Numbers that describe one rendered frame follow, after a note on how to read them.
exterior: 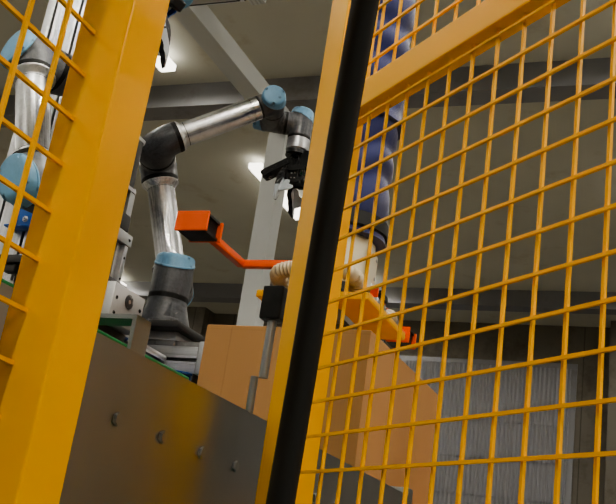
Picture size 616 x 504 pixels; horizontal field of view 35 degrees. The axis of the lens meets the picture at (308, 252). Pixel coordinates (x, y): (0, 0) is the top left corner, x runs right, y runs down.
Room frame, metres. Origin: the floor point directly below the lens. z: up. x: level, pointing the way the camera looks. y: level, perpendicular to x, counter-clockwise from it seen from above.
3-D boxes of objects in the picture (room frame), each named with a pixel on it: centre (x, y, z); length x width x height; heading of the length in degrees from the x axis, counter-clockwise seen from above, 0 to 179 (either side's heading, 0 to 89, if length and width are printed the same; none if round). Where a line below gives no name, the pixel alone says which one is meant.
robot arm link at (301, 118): (2.85, 0.09, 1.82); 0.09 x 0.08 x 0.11; 93
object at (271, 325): (1.21, 0.03, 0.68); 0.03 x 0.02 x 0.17; 66
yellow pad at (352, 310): (2.34, -0.18, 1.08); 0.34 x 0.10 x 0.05; 157
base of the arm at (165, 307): (2.70, 0.38, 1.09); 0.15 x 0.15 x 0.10
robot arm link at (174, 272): (2.71, 0.38, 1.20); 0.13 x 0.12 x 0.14; 3
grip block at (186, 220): (2.20, 0.27, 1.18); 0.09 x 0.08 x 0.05; 67
